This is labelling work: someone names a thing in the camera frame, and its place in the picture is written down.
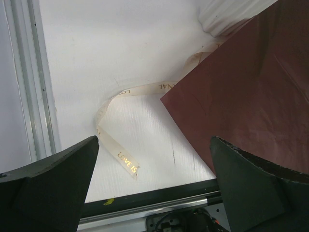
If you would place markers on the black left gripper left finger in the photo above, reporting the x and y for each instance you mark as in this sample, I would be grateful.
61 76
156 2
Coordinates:
48 195

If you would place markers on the cream printed ribbon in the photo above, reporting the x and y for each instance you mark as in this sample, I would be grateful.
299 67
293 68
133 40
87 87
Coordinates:
114 148

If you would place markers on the dark red wrapping paper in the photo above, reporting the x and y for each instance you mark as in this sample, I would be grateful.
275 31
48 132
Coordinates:
252 91

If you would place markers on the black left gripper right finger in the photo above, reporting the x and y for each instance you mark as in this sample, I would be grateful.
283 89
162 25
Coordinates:
258 195

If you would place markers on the left aluminium frame post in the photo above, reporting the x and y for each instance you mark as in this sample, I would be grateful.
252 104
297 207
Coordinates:
25 28

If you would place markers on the aluminium front rail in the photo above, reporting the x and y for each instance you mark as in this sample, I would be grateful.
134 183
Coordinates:
134 220

